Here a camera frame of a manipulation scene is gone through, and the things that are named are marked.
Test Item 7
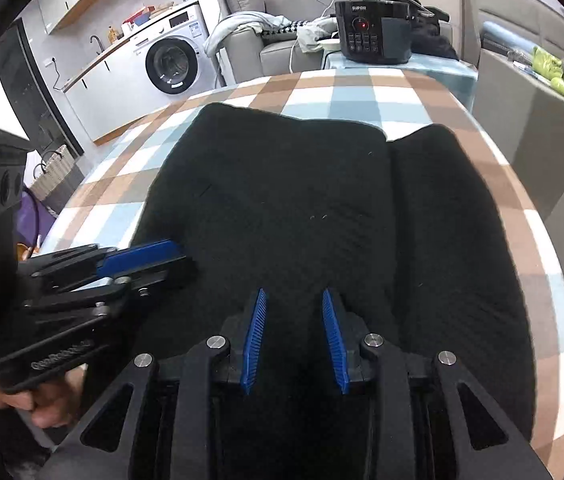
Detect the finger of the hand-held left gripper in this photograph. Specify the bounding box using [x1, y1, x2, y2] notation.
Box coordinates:
[24, 256, 198, 311]
[32, 240, 185, 281]

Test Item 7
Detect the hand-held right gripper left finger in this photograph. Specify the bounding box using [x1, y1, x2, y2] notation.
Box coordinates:
[37, 287, 268, 480]

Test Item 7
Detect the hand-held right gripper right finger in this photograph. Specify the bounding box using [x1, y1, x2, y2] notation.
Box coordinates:
[322, 287, 555, 480]

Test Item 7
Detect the black ribbed knit top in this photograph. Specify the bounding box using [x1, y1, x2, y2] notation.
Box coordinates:
[129, 102, 535, 480]

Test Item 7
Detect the person's left hand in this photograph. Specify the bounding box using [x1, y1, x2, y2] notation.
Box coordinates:
[0, 365, 88, 428]

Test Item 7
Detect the wicker basket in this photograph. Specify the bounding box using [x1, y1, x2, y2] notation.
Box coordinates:
[29, 144, 85, 216]

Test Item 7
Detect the purple bag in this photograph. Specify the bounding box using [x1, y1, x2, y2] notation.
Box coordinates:
[17, 187, 63, 251]

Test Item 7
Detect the white kitchen counter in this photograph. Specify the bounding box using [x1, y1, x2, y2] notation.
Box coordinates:
[62, 0, 203, 146]

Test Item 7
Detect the white washing machine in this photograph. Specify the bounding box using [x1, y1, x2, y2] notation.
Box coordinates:
[144, 2, 218, 96]

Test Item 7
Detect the black tall cabinet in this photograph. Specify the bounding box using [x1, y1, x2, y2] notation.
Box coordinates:
[0, 17, 83, 161]

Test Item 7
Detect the grey armchair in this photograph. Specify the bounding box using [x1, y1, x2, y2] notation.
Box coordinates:
[212, 0, 335, 86]

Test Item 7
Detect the grey white cloth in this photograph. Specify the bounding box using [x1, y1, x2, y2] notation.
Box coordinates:
[204, 11, 288, 58]

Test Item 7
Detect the checkered tablecloth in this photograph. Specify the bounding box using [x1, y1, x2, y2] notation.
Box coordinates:
[37, 67, 564, 480]

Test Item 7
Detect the light blue checkered cloth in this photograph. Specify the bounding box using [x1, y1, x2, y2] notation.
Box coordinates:
[324, 52, 478, 111]

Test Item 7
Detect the black pressure cooker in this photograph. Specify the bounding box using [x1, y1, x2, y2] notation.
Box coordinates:
[334, 0, 413, 65]

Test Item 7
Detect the black bag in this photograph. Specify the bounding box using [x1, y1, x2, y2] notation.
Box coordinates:
[352, 0, 460, 61]

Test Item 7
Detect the green toy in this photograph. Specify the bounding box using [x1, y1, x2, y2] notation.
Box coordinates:
[532, 46, 564, 101]

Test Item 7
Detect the light blue cushion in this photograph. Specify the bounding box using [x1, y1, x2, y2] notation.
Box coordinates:
[482, 20, 538, 53]

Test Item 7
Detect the grey sofa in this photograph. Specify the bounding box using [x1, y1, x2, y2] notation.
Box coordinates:
[462, 0, 564, 76]

